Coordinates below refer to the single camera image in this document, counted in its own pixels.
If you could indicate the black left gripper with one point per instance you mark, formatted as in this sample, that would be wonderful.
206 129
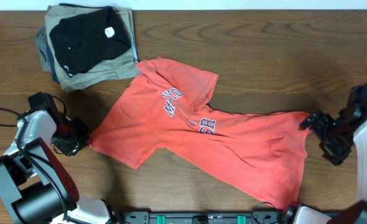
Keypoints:
83 136

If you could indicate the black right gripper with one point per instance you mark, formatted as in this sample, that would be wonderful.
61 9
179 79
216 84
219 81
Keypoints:
336 154

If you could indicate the red printed t-shirt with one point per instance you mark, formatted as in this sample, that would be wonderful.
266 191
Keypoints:
167 105

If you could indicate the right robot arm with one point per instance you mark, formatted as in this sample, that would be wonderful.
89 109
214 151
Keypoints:
357 213

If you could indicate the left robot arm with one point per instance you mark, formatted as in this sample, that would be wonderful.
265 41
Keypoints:
34 185

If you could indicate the khaki folded garment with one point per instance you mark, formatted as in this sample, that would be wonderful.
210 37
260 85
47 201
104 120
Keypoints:
119 68

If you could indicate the black folded shirt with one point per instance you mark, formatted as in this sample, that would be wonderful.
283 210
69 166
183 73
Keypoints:
85 40

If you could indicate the grey folded garment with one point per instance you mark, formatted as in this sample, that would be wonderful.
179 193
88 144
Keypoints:
41 44

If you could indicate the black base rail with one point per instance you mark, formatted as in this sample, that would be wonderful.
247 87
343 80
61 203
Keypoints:
202 218

